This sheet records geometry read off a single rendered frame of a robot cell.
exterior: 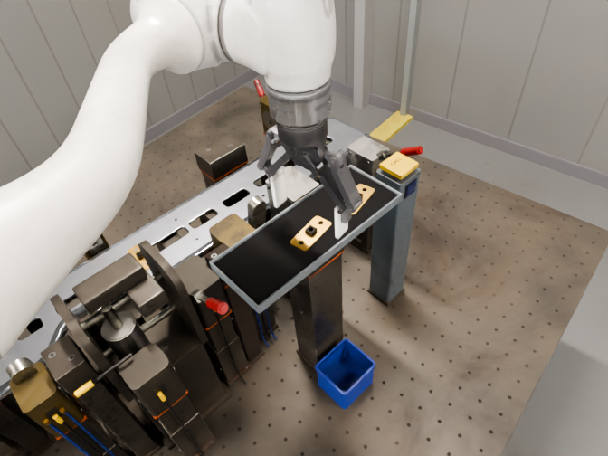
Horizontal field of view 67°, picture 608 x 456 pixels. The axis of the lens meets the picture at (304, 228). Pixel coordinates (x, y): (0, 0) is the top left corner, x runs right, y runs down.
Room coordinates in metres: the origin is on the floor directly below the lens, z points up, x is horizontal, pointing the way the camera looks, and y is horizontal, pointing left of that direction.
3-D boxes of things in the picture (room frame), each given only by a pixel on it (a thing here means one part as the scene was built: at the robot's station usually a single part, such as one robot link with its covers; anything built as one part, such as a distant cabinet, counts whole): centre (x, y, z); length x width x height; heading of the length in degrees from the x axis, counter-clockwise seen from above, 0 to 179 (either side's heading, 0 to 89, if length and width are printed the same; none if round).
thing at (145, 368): (0.37, 0.28, 0.89); 0.09 x 0.08 x 0.38; 39
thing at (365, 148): (0.93, -0.19, 0.88); 0.12 x 0.07 x 0.36; 39
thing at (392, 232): (0.75, -0.21, 0.92); 0.08 x 0.08 x 0.44; 39
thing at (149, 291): (0.48, 0.33, 0.94); 0.18 x 0.13 x 0.49; 129
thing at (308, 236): (0.57, -0.01, 1.17); 0.08 x 0.04 x 0.01; 138
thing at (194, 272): (0.56, 0.21, 0.89); 0.12 x 0.07 x 0.38; 39
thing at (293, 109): (0.57, -0.01, 1.44); 0.09 x 0.09 x 0.06
